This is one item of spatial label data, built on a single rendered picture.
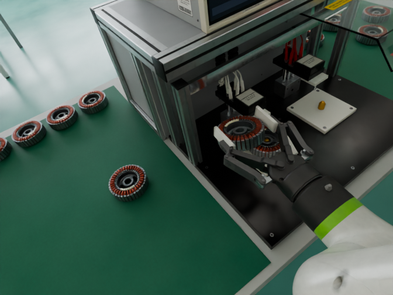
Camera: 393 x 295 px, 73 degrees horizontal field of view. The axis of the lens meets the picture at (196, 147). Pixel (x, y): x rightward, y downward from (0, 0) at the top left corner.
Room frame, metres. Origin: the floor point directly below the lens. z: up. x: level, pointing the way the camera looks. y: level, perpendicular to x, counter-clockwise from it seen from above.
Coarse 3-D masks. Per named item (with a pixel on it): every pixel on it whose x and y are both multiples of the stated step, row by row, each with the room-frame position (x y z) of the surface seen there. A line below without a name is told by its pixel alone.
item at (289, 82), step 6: (294, 78) 0.72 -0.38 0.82; (300, 78) 0.72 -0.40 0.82; (276, 84) 0.73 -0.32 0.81; (282, 84) 0.70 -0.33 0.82; (288, 84) 0.70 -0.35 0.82; (294, 84) 0.71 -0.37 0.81; (276, 90) 0.73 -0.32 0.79; (282, 90) 0.70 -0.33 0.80; (288, 90) 0.70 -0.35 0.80; (294, 90) 0.71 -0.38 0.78; (282, 96) 0.70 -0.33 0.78
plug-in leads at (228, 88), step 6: (222, 78) 0.64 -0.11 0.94; (228, 78) 0.60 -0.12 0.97; (234, 78) 0.64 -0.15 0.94; (240, 78) 0.61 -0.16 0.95; (222, 84) 0.64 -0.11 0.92; (228, 84) 0.59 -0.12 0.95; (234, 84) 0.63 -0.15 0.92; (240, 84) 0.61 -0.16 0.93; (222, 90) 0.63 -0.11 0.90; (228, 90) 0.59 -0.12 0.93; (234, 90) 0.63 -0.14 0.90
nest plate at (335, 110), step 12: (312, 96) 0.66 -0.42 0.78; (324, 96) 0.65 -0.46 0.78; (288, 108) 0.63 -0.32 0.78; (300, 108) 0.62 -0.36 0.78; (312, 108) 0.61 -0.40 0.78; (324, 108) 0.60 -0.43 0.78; (336, 108) 0.58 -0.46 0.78; (348, 108) 0.57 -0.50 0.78; (312, 120) 0.56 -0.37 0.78; (324, 120) 0.55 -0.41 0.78; (336, 120) 0.54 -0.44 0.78; (324, 132) 0.50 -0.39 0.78
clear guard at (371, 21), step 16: (336, 0) 0.71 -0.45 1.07; (352, 0) 0.70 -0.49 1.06; (368, 0) 0.68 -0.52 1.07; (384, 0) 0.66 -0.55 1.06; (320, 16) 0.64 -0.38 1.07; (336, 16) 0.63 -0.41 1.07; (352, 16) 0.61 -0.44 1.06; (368, 16) 0.60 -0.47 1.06; (384, 16) 0.58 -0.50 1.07; (368, 32) 0.53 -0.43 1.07; (384, 32) 0.51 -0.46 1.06; (384, 48) 0.48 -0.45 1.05
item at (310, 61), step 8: (280, 56) 0.76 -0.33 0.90; (288, 56) 0.75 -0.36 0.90; (304, 56) 0.70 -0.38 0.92; (312, 56) 0.69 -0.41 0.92; (280, 64) 0.72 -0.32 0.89; (296, 64) 0.67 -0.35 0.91; (304, 64) 0.66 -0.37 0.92; (312, 64) 0.65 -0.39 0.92; (320, 64) 0.65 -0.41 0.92; (288, 72) 0.73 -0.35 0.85; (296, 72) 0.67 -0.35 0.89; (304, 72) 0.64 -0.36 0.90; (312, 72) 0.63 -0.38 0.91; (320, 72) 0.65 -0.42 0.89; (304, 80) 0.64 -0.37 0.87; (312, 80) 0.63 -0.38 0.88; (320, 80) 0.62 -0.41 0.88
